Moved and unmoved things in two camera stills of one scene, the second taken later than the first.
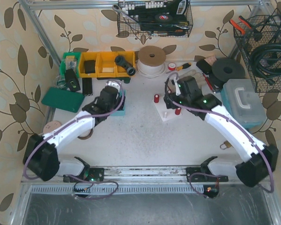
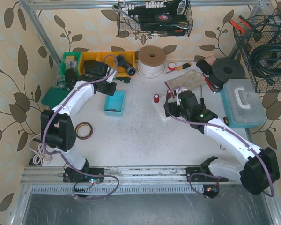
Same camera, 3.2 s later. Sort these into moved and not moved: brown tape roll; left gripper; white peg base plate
Moved: left gripper
Not moved: white peg base plate; brown tape roll
